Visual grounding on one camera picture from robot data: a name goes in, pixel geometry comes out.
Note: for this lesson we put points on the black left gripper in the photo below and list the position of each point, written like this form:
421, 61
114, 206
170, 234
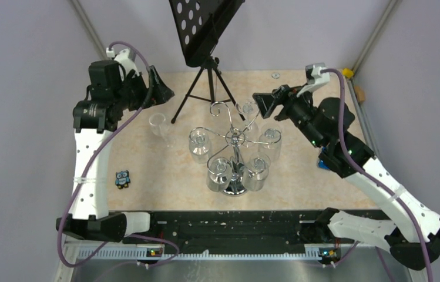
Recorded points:
161, 93

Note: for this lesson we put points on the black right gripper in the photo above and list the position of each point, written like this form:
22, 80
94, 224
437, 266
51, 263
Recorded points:
267, 102

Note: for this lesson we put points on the clear wine glass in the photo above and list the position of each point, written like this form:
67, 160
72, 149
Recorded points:
220, 172
248, 108
200, 145
271, 141
160, 127
256, 171

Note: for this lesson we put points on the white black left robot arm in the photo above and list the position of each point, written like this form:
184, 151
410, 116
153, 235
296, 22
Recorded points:
115, 96

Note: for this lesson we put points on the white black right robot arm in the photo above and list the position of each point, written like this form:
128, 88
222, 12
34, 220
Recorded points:
411, 231

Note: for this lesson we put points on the chrome wine glass rack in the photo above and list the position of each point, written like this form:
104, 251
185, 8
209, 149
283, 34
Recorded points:
228, 145

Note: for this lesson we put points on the round metal table insert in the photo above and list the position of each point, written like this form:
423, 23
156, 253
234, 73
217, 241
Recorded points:
275, 75

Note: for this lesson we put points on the black music stand tripod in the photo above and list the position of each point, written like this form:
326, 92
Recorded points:
199, 25

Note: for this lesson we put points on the blue orange toy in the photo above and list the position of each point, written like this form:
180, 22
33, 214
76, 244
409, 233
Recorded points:
320, 162

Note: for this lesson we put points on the yellow corner clip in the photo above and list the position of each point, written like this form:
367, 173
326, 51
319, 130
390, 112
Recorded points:
348, 73

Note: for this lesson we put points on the blue owl sticker toy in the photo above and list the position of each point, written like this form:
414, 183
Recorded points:
122, 179

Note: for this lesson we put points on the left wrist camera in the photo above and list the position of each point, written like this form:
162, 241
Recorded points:
126, 58

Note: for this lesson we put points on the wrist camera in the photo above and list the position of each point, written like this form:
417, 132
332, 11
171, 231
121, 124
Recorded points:
316, 78
126, 58

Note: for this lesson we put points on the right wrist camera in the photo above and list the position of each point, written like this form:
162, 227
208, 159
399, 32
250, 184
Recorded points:
316, 78

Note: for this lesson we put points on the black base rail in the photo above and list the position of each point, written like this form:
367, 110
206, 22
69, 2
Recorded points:
241, 232

